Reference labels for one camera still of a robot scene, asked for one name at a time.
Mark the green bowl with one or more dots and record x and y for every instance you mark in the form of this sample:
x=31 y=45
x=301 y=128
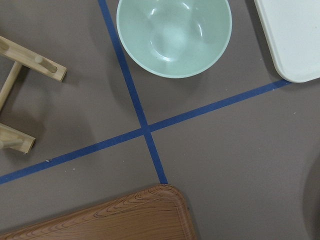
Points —
x=174 y=38

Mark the brown wooden cutting board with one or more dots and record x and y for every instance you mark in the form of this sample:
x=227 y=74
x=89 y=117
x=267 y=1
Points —
x=156 y=213

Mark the cream bear serving tray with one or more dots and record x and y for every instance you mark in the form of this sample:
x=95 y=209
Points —
x=292 y=32

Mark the white round plate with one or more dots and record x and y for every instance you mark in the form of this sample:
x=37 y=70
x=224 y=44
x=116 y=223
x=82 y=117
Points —
x=311 y=201

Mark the wooden dish rack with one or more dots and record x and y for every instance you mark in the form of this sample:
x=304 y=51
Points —
x=20 y=93

